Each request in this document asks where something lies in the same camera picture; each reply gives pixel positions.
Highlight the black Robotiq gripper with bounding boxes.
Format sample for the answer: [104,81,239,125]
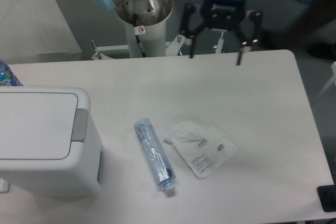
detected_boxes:
[179,0,262,66]

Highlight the white push-lid trash can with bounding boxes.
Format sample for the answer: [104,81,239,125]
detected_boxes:
[1,87,104,196]

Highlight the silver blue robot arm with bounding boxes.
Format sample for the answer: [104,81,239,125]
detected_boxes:
[94,0,262,58]

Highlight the clear plastic packaging bag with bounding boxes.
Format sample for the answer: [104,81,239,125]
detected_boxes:
[163,120,237,180]

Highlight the crushed clear plastic bottle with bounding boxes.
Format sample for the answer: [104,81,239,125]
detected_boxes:
[133,118,176,197]

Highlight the white printed t-shirt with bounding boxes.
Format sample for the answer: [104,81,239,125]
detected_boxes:
[1,0,82,64]

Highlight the black device at edge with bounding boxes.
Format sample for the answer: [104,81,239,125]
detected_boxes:
[317,185,335,212]

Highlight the blue labelled water bottle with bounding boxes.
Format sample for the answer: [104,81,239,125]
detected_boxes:
[0,60,23,87]

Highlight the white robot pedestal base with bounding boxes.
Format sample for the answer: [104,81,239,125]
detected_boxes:
[91,21,191,60]

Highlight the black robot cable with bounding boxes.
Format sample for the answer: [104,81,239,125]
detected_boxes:
[132,14,146,58]

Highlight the white frame at right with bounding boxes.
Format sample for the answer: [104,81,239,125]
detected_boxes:
[314,62,335,101]

